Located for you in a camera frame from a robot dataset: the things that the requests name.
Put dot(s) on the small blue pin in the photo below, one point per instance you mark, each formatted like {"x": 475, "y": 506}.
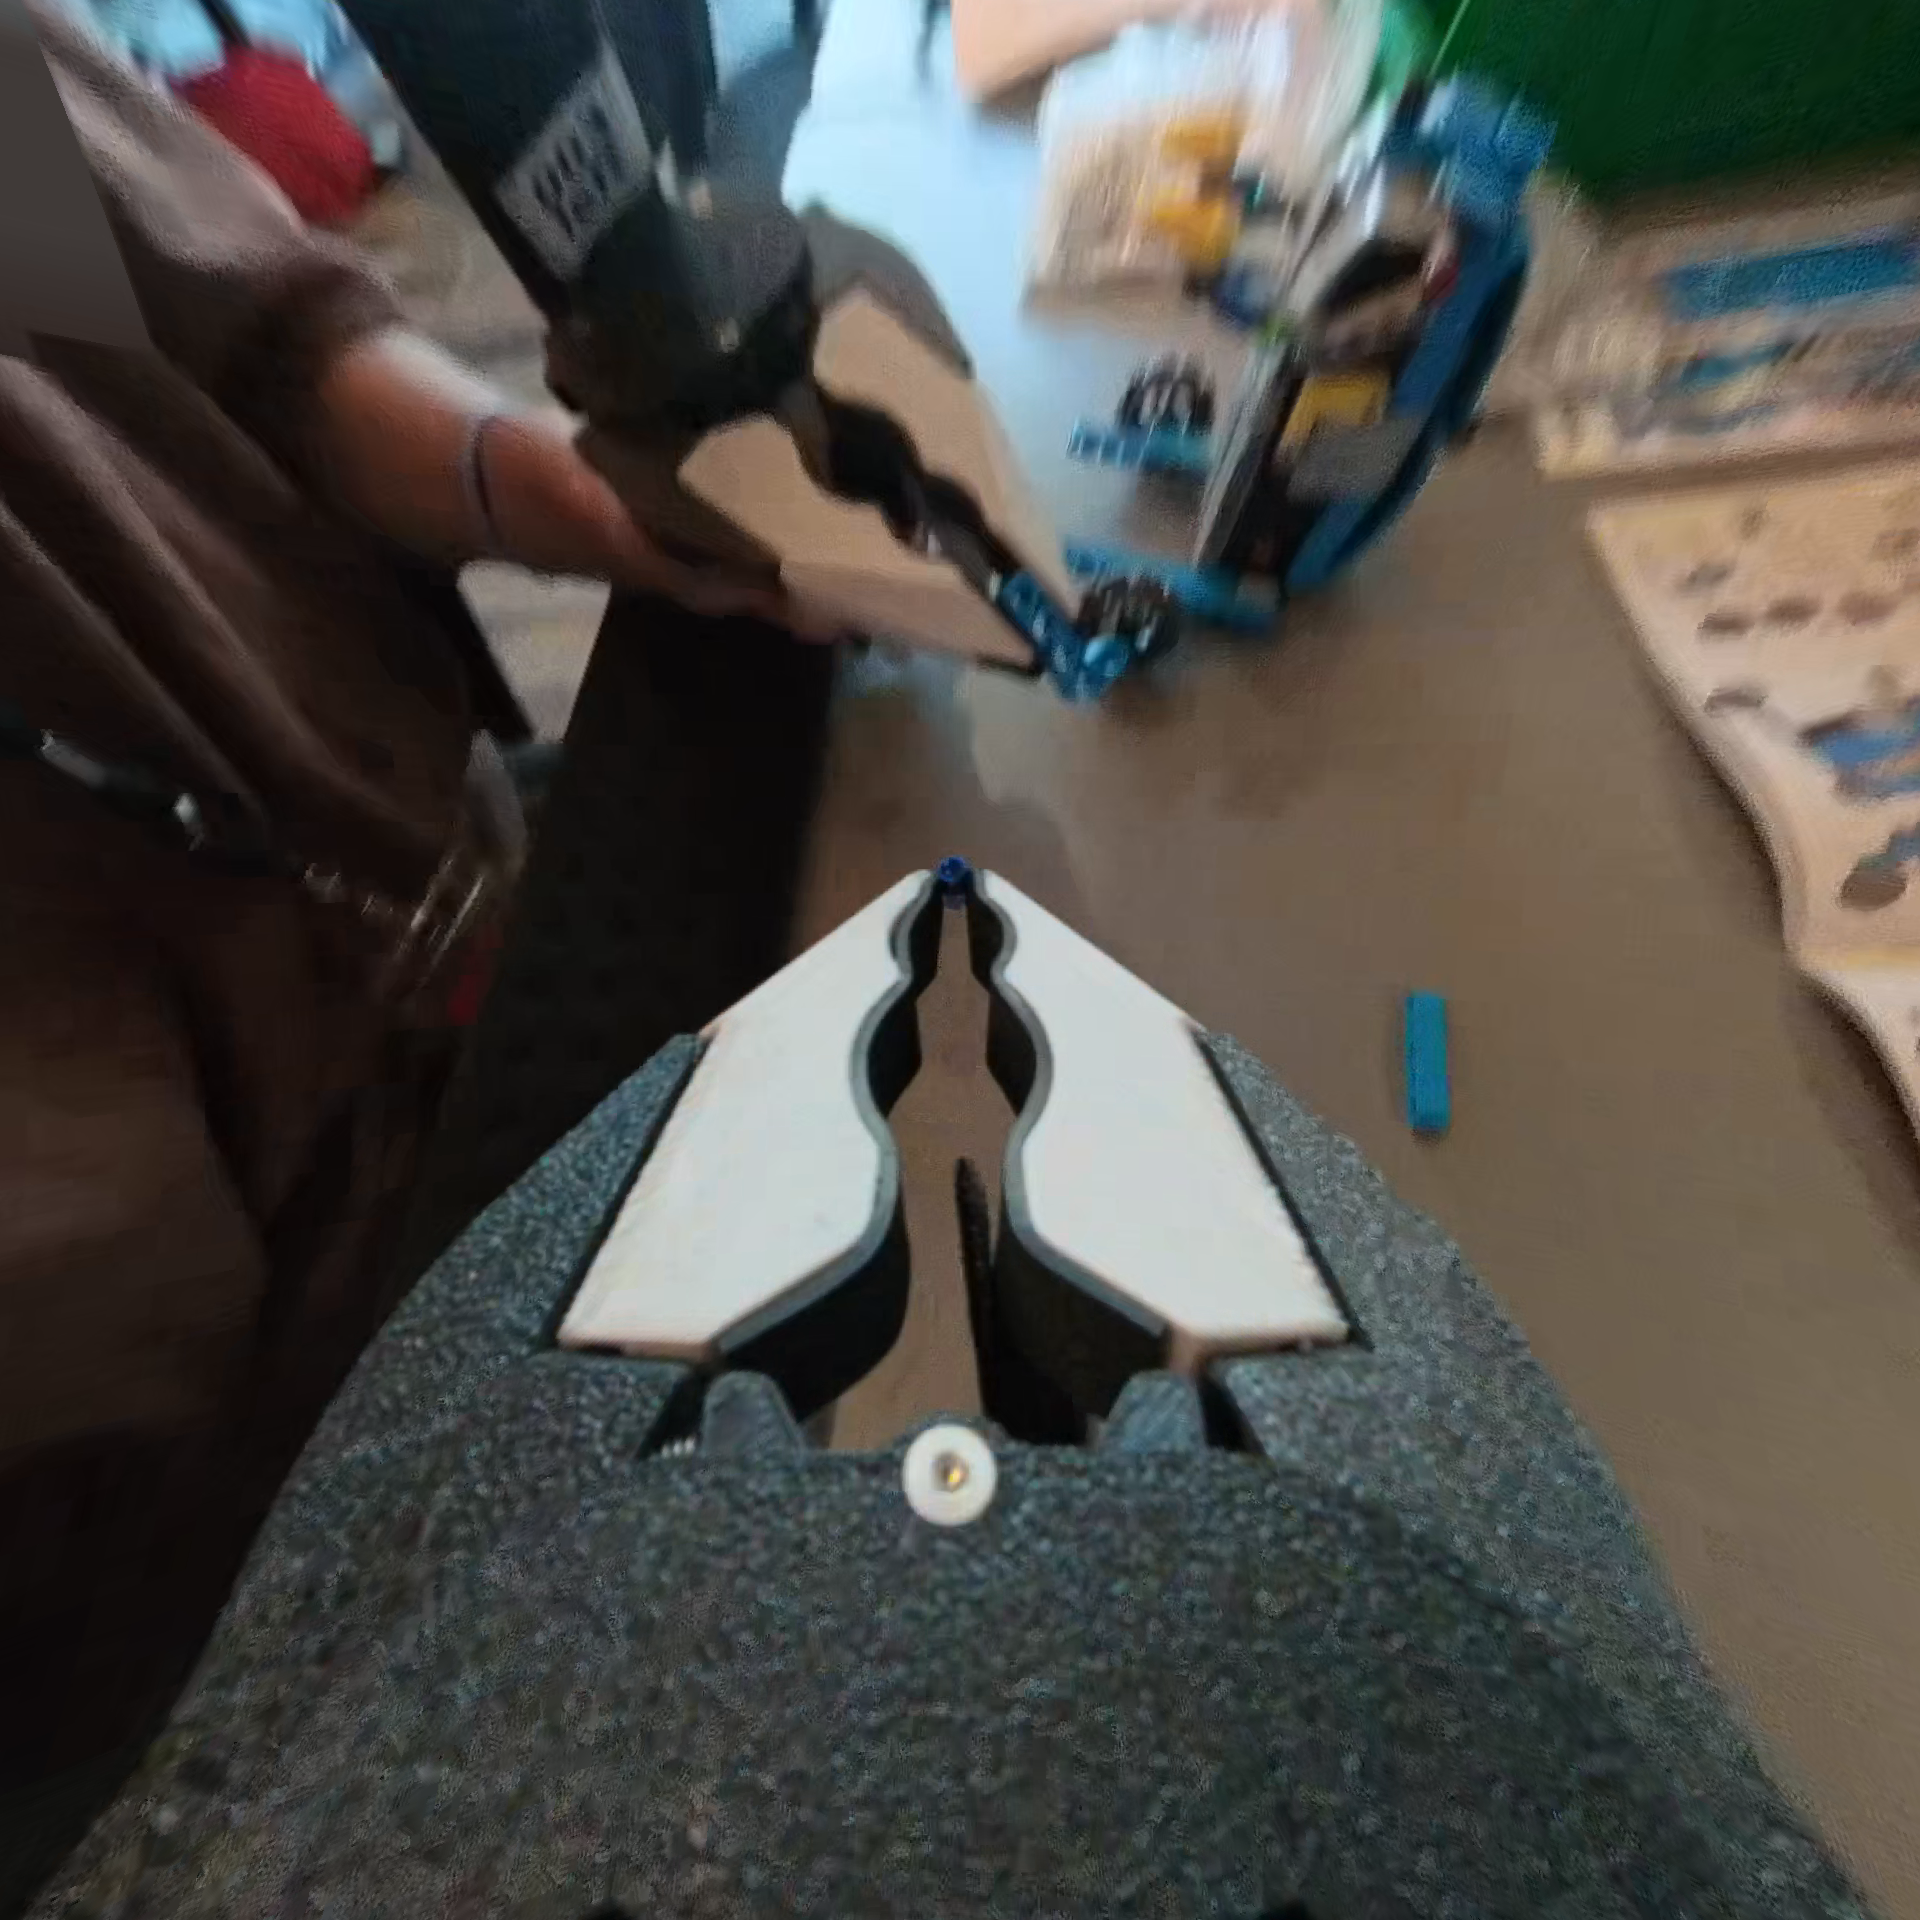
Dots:
{"x": 952, "y": 875}

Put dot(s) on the green plastic item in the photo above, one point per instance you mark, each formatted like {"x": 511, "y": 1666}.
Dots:
{"x": 1681, "y": 76}

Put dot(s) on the grey desk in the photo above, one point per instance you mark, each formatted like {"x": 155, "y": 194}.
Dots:
{"x": 1349, "y": 824}

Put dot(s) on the white blue printed sheet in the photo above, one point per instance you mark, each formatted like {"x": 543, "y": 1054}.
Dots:
{"x": 1742, "y": 344}

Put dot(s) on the person's black trousers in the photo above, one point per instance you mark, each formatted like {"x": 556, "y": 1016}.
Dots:
{"x": 675, "y": 840}

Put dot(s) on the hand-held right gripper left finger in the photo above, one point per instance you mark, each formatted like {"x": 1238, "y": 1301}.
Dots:
{"x": 735, "y": 1185}

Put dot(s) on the open instruction booklet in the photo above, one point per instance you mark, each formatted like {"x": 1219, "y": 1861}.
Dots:
{"x": 1772, "y": 707}

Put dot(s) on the person's left hand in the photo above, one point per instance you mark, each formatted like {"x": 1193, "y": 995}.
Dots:
{"x": 645, "y": 545}

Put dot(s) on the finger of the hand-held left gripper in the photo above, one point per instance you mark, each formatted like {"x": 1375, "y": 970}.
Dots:
{"x": 915, "y": 406}
{"x": 858, "y": 556}

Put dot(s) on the blue brick beam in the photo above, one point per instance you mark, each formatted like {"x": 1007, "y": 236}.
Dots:
{"x": 1428, "y": 1062}

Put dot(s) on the blue brick robot model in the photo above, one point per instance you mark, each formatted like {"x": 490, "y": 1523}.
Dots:
{"x": 1440, "y": 377}

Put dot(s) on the red bag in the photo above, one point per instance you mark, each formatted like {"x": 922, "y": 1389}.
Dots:
{"x": 285, "y": 127}

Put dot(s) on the person in brown clothes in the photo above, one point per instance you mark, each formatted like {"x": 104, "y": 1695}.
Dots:
{"x": 134, "y": 599}

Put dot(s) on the person's left forearm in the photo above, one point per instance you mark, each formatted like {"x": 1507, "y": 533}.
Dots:
{"x": 406, "y": 434}

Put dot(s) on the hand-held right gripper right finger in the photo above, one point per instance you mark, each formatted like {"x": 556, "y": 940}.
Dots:
{"x": 1154, "y": 1185}

